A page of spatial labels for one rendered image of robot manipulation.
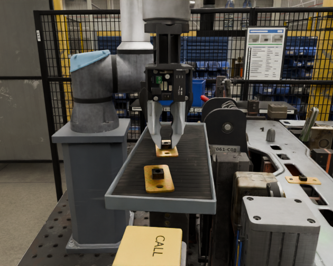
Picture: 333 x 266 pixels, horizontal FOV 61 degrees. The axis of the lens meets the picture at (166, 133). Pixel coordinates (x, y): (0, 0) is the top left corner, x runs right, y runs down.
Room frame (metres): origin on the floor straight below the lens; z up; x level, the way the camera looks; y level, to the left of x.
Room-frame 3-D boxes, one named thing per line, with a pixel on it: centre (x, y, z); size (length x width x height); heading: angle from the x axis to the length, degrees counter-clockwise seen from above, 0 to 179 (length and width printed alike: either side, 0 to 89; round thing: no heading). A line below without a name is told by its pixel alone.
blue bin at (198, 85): (1.62, -0.06, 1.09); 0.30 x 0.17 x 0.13; 75
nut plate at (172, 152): (0.50, 0.00, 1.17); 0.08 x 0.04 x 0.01; 4
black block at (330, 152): (0.94, -0.56, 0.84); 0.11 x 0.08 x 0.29; 85
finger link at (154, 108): (0.47, 0.02, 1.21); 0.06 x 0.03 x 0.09; 4
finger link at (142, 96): (0.49, 0.02, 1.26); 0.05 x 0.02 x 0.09; 94
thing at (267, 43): (1.69, -0.56, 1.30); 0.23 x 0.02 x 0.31; 85
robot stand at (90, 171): (0.87, 0.23, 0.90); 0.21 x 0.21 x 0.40; 1
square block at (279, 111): (1.41, -0.56, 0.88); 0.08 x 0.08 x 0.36; 85
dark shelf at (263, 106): (1.60, -0.25, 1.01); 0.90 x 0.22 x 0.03; 85
